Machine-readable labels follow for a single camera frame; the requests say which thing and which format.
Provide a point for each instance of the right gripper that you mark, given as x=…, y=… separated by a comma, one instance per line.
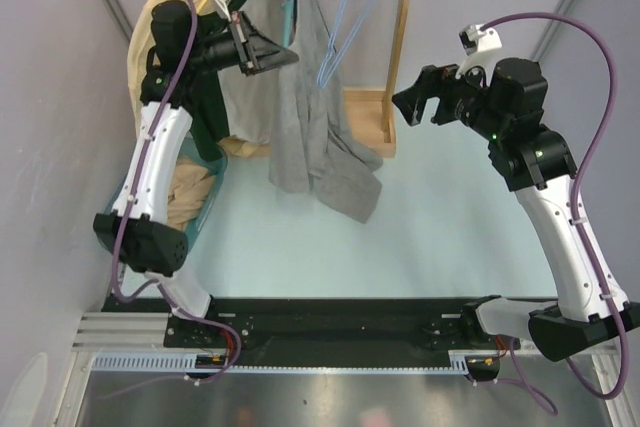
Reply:
x=412, y=100

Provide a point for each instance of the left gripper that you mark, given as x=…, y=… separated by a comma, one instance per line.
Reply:
x=257, y=54

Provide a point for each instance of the grey t-shirt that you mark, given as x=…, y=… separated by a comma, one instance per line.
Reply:
x=313, y=148

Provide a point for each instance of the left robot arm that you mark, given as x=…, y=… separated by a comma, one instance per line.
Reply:
x=170, y=100

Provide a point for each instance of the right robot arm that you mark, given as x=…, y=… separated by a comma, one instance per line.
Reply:
x=536, y=163

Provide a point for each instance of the green and white raglan shirt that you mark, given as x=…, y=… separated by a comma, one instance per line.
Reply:
x=250, y=102

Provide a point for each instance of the cream yellow t-shirt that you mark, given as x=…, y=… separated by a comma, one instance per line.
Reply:
x=139, y=47

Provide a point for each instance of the beige t-shirt in basket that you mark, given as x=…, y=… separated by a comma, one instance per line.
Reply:
x=189, y=189

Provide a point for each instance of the wooden clothes rack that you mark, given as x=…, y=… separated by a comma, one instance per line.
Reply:
x=369, y=110

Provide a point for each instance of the teal plastic basket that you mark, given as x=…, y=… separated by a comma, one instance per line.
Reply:
x=161, y=205

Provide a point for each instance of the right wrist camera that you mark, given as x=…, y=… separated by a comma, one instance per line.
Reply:
x=479, y=45

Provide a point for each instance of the lavender wire hanger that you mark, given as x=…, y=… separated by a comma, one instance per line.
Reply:
x=362, y=14

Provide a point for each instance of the blue wire hanger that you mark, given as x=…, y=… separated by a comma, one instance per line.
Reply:
x=332, y=57

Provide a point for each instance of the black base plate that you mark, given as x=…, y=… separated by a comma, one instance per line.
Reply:
x=483, y=365

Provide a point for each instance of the right white cable duct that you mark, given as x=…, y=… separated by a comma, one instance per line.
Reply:
x=458, y=363

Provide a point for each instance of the white cable duct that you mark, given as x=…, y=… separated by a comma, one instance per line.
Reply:
x=458, y=363
x=158, y=363

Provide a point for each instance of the left white cable duct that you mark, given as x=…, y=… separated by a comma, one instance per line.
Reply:
x=158, y=363

